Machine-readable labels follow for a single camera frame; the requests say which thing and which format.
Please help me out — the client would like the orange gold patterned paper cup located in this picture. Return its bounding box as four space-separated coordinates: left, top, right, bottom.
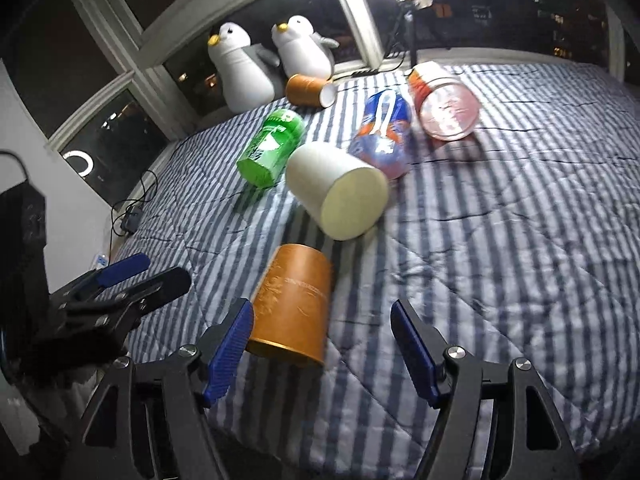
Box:
246 244 332 367

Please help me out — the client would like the white paper cup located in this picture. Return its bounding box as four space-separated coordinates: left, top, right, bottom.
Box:
285 142 390 242

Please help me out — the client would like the green paper cup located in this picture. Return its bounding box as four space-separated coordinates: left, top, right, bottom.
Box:
236 108 305 188

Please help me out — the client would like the blue orange printed cup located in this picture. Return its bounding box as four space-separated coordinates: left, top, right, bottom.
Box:
348 89 412 180

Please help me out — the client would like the red pink printed cup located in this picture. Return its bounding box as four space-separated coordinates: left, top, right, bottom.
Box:
408 61 482 142

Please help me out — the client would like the small orange paper cup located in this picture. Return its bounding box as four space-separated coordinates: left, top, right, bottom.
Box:
285 74 337 108

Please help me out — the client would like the blue white striped quilt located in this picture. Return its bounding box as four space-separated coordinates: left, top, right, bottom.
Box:
120 64 639 479

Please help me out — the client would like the left penguin plush toy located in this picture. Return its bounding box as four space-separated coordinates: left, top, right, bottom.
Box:
207 22 285 114

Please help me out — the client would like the penguin plush toy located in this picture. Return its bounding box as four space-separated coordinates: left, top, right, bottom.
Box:
207 22 285 114
271 15 340 80

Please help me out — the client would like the right penguin plush toy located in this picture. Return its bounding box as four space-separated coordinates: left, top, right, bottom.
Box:
271 15 340 80

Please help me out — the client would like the black power adapter with cables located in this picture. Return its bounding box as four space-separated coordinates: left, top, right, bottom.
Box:
109 169 160 238

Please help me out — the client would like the white window frame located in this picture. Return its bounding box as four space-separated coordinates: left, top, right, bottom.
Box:
47 0 627 152

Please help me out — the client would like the black cable on sill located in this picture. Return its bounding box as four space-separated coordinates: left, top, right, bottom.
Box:
349 34 409 79

